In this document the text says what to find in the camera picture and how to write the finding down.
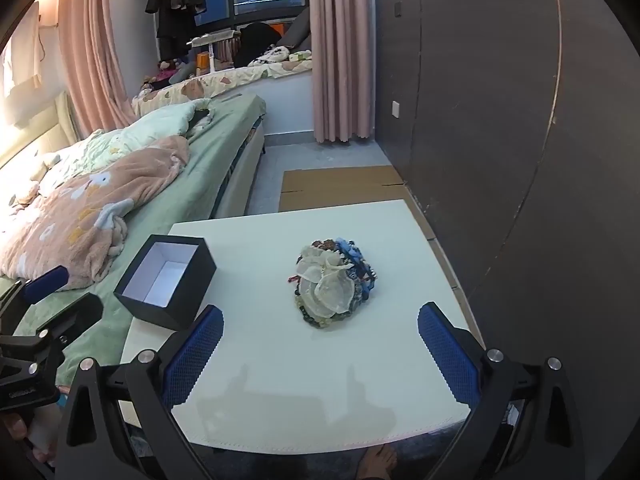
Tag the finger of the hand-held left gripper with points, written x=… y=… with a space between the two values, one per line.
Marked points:
x=75 y=317
x=47 y=281

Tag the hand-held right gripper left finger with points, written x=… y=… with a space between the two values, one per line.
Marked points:
x=195 y=355

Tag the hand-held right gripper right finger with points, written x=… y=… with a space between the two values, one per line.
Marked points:
x=447 y=355

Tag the black gift box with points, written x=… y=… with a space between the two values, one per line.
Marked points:
x=165 y=310

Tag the white organza pouch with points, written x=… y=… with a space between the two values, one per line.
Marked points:
x=325 y=290

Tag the person's left hand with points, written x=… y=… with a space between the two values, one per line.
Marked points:
x=17 y=430

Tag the peach printed fleece blanket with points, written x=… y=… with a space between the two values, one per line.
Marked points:
x=100 y=200

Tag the person's foot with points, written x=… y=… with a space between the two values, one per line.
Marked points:
x=377 y=462

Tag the cream padded headboard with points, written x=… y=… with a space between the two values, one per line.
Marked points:
x=55 y=130

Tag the bed with green sheet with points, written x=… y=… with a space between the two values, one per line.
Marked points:
x=210 y=170

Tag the pale green pillow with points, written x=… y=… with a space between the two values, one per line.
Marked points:
x=150 y=125

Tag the flat brown cardboard sheet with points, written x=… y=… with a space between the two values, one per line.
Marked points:
x=340 y=185

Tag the white hanging cloth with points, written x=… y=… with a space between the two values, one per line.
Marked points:
x=22 y=55

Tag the pink curtain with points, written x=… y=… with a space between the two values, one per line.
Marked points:
x=95 y=50
x=340 y=60

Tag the heap of stuffed toys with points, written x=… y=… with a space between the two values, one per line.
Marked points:
x=167 y=72

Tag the dark brown wardrobe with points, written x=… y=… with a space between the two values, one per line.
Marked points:
x=500 y=110

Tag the floral window seat cushion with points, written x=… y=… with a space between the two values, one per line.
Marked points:
x=225 y=82

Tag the white drying rack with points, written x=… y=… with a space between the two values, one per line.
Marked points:
x=215 y=42

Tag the hanging dark clothes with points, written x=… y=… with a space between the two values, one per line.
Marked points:
x=175 y=5

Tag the white black patterned cloth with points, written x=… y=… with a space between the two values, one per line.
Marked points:
x=272 y=55

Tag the black clothing heap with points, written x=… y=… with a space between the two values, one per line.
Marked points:
x=257 y=42

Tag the grey pillow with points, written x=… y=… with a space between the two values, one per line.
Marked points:
x=297 y=35

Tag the white wall socket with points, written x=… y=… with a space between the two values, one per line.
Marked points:
x=396 y=110

